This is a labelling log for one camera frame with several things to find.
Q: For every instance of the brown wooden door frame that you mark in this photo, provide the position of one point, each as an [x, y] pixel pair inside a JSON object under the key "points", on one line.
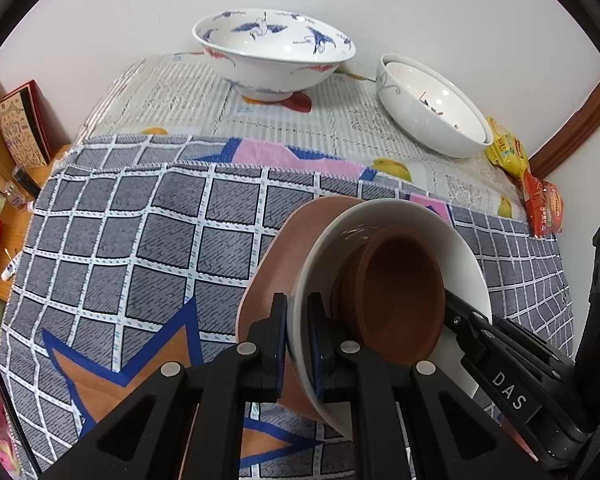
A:
{"points": [[575, 130]]}

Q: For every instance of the wooden side table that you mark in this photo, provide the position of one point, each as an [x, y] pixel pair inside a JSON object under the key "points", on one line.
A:
{"points": [[15, 230]]}

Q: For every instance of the small clear bottle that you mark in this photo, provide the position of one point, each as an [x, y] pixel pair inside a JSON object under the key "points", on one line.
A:
{"points": [[22, 185]]}

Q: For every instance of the white bowl with grey scrolls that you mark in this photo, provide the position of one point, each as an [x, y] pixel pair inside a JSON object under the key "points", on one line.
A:
{"points": [[430, 240]]}

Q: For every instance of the small white tube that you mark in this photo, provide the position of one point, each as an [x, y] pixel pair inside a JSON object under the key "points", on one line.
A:
{"points": [[10, 266]]}

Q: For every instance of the grey checked cloth with stars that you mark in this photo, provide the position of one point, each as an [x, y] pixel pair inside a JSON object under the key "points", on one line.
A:
{"points": [[130, 240]]}

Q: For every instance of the patterned box with red edge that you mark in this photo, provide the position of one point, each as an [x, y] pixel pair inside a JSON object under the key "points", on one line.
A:
{"points": [[22, 130]]}

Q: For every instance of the white bowl with blue cranes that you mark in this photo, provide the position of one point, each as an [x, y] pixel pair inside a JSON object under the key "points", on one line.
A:
{"points": [[260, 65]]}

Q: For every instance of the yellow snack bag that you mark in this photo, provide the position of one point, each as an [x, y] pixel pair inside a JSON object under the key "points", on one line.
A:
{"points": [[507, 152]]}

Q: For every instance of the white bowl with red print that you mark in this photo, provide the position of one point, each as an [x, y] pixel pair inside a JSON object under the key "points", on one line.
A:
{"points": [[430, 95]]}

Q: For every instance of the red snack bag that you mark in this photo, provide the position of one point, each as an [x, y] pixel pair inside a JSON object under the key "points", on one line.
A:
{"points": [[542, 205]]}

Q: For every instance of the small brown bowl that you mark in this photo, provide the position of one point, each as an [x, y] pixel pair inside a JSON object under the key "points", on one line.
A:
{"points": [[400, 300]]}

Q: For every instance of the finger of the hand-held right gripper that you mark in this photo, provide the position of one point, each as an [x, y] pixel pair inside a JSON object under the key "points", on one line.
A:
{"points": [[467, 322]]}

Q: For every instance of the large white bowl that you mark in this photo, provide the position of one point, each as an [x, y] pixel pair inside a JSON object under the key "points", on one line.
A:
{"points": [[420, 130]]}

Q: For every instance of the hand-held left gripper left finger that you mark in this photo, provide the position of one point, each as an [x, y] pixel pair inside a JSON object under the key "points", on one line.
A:
{"points": [[280, 340]]}

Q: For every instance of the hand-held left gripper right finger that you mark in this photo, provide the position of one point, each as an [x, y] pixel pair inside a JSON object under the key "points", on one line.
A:
{"points": [[316, 345]]}

